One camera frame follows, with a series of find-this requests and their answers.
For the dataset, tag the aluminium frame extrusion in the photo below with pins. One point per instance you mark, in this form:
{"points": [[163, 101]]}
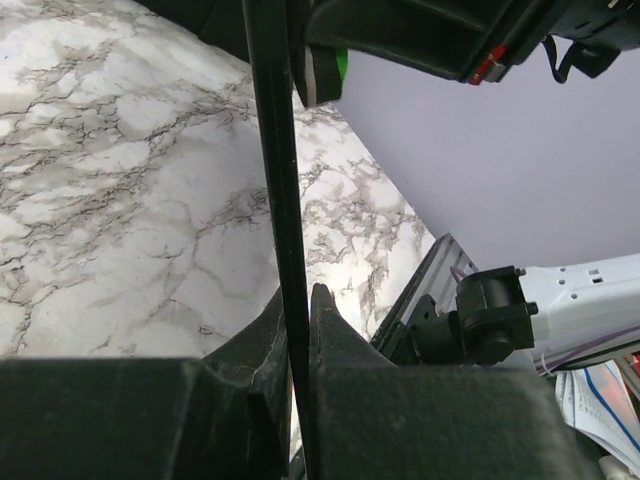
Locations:
{"points": [[430, 292]]}

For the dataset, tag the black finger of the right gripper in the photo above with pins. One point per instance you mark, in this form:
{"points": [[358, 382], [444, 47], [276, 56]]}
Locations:
{"points": [[436, 37]]}

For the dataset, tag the green black whiteboard eraser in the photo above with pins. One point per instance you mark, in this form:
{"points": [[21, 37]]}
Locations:
{"points": [[319, 73]]}

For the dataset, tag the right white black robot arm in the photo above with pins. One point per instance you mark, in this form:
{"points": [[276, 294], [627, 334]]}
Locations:
{"points": [[562, 318]]}

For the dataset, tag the papers with blue print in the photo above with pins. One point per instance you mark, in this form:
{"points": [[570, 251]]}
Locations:
{"points": [[595, 402]]}

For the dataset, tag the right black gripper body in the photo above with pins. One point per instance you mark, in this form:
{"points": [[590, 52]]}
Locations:
{"points": [[587, 36]]}

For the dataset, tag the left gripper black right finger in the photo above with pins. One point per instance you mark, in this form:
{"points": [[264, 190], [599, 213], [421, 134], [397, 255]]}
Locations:
{"points": [[376, 420]]}

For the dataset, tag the white whiteboard with red writing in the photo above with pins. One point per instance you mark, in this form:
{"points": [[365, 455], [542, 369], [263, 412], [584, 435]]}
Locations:
{"points": [[267, 40]]}

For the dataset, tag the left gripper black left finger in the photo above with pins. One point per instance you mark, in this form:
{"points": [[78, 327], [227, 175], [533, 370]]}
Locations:
{"points": [[224, 416]]}

